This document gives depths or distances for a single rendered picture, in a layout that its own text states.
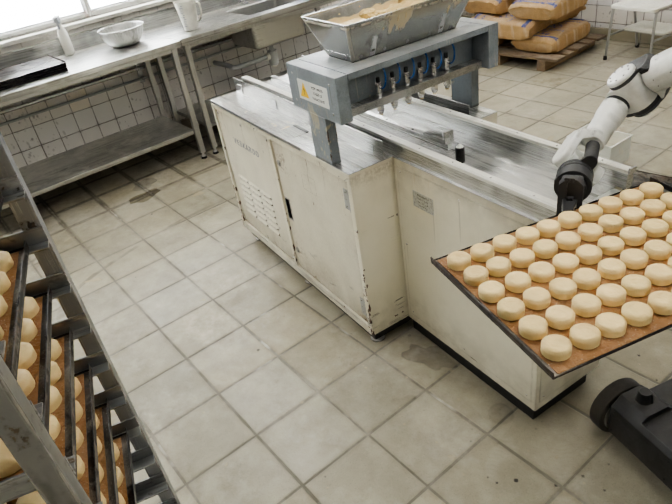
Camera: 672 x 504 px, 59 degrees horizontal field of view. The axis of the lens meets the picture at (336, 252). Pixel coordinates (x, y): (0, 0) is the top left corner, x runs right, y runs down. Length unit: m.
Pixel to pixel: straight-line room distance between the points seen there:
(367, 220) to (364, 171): 0.20
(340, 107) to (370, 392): 1.11
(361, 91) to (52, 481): 1.68
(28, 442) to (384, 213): 1.74
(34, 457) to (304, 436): 1.68
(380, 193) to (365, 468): 0.97
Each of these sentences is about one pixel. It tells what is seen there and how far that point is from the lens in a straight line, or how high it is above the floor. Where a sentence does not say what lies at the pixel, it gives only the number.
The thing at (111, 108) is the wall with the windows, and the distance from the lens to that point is 5.16.
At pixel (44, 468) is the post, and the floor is 1.27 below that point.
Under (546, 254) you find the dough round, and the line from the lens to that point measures 1.29.
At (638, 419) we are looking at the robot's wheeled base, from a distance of 2.11.
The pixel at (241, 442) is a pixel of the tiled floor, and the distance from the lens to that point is 2.36.
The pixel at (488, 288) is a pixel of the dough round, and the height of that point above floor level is 1.02.
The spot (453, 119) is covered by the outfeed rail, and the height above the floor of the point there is 0.88.
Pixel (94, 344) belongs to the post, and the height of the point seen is 1.08.
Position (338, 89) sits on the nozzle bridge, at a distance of 1.97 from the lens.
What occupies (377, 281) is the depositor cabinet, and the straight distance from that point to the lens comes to 2.36.
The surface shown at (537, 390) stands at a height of 0.19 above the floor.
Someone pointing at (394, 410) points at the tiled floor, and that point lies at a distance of 2.33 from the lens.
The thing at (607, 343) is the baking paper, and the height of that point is 1.00.
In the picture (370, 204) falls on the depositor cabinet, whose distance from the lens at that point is 2.18.
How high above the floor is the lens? 1.75
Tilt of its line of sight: 33 degrees down
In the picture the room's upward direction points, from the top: 10 degrees counter-clockwise
